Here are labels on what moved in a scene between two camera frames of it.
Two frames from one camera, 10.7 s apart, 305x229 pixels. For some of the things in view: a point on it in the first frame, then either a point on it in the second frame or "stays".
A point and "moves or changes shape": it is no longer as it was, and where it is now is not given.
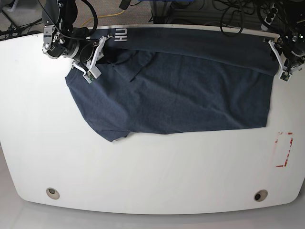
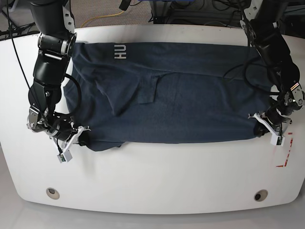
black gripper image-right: x=294 y=51 -> x=275 y=115
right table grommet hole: x=260 y=195 stays
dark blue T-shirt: x=177 y=79 moves or changes shape
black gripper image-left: x=87 y=48 -> x=66 y=129
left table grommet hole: x=53 y=193 stays
